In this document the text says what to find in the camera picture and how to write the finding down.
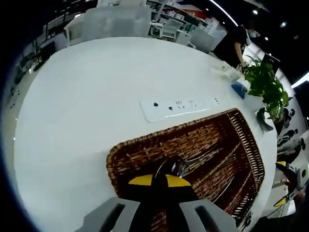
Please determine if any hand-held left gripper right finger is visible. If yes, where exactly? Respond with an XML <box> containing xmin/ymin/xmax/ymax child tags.
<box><xmin>166</xmin><ymin>175</ymin><xmax>239</xmax><ymax>232</ymax></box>

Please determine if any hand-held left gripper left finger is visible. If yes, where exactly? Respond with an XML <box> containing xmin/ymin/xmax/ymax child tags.
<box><xmin>80</xmin><ymin>174</ymin><xmax>168</xmax><ymax>232</ymax></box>

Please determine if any wicker cutlery storage basket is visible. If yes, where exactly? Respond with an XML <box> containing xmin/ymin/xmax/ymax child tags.
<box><xmin>106</xmin><ymin>108</ymin><xmax>265</xmax><ymax>232</ymax></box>

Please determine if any white storage shelf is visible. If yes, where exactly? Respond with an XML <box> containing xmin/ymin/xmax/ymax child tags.
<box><xmin>146</xmin><ymin>0</ymin><xmax>217</xmax><ymax>27</ymax></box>

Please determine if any dark grey curved object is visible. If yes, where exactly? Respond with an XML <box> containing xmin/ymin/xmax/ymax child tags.
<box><xmin>255</xmin><ymin>107</ymin><xmax>275</xmax><ymax>133</ymax></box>

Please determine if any white power strip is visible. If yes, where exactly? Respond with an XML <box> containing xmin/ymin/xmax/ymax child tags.
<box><xmin>139</xmin><ymin>96</ymin><xmax>222</xmax><ymax>123</ymax></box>

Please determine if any green potted plant white pot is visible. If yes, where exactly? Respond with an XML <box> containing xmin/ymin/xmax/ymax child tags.
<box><xmin>242</xmin><ymin>55</ymin><xmax>290</xmax><ymax>123</ymax></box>

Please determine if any blue flat object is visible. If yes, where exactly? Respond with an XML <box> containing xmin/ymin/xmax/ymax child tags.
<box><xmin>231</xmin><ymin>81</ymin><xmax>249</xmax><ymax>99</ymax></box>

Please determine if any black monitor on stand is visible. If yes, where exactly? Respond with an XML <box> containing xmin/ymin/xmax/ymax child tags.
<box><xmin>263</xmin><ymin>52</ymin><xmax>282</xmax><ymax>73</ymax></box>

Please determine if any small white cup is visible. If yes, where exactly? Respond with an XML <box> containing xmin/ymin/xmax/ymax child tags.
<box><xmin>216</xmin><ymin>64</ymin><xmax>230</xmax><ymax>79</ymax></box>

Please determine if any small frosted desk partition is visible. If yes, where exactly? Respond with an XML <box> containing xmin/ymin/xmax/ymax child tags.
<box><xmin>190</xmin><ymin>29</ymin><xmax>216</xmax><ymax>53</ymax></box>

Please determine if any white office chair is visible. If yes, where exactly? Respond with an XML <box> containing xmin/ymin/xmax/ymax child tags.
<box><xmin>161</xmin><ymin>18</ymin><xmax>182</xmax><ymax>39</ymax></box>

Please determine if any large frosted desk partition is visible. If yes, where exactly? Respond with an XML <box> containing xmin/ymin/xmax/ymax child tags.
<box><xmin>82</xmin><ymin>7</ymin><xmax>148</xmax><ymax>42</ymax></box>

